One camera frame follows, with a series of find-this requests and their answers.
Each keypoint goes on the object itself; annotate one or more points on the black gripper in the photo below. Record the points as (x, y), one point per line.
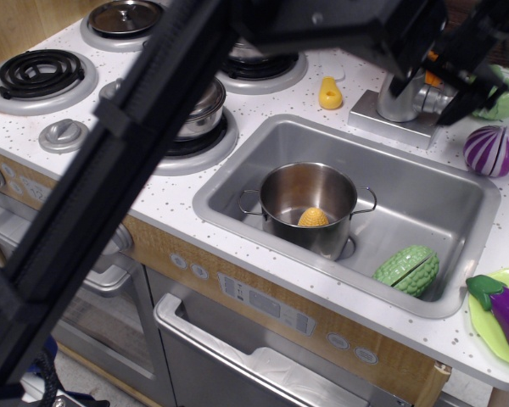
(458, 53)

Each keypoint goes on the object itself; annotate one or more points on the silver faucet lever handle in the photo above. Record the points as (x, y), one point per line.
(451, 91)

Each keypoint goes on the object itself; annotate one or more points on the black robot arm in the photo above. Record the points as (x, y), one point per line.
(391, 339)

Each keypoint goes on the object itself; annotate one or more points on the silver toy faucet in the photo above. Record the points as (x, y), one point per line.
(410, 118)

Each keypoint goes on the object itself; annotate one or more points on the green toy cabbage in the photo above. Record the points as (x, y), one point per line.
(500, 110)

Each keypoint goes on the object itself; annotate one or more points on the purple white toy onion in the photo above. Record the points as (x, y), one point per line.
(486, 151)

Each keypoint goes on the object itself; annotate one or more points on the yellow toy pear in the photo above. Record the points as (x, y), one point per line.
(329, 96)

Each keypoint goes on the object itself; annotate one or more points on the silver toy sink basin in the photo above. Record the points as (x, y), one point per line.
(403, 200)

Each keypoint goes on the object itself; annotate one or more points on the yellow toy corn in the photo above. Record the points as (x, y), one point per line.
(313, 217)

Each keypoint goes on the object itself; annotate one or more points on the green toy bitter melon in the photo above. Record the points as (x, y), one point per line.
(411, 270)

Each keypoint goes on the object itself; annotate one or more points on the stainless steel pot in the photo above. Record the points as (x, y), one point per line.
(289, 190)

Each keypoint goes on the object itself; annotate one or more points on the open small steel pot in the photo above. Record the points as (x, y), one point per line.
(245, 52)

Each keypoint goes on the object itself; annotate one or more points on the purple toy eggplant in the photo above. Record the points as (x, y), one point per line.
(493, 297)

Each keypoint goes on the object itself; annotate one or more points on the lidded steel saucepan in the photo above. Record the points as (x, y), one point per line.
(206, 113)

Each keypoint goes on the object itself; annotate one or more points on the light green plate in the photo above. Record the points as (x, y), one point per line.
(485, 323)

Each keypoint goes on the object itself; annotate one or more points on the steel lid on burner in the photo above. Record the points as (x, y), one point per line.
(124, 18)

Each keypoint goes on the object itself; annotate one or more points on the grey stove knob rear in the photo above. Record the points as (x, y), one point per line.
(111, 92)

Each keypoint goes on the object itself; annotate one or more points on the grey stove knob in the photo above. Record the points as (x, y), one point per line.
(64, 136)
(111, 92)

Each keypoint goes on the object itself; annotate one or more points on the grey oven dial right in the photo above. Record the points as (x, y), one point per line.
(119, 242)

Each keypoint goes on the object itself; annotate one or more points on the silver dishwasher door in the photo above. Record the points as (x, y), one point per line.
(219, 358)

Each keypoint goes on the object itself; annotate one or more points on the grey stove knob front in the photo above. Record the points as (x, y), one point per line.
(64, 136)

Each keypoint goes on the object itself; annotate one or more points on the black coil burner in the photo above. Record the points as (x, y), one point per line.
(40, 73)

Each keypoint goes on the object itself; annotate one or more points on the silver oven door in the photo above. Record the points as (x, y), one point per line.
(109, 328)

